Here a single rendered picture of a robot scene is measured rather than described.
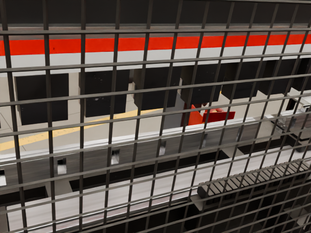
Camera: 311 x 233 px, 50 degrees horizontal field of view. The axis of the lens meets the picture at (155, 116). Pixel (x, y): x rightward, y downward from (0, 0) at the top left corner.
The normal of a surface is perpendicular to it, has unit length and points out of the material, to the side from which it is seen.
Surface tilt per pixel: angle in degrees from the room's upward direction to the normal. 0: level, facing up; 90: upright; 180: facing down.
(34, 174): 90
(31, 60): 90
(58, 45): 90
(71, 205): 0
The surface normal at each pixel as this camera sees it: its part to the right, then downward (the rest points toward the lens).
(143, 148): 0.43, 0.49
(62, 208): 0.12, -0.86
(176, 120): -0.79, 0.22
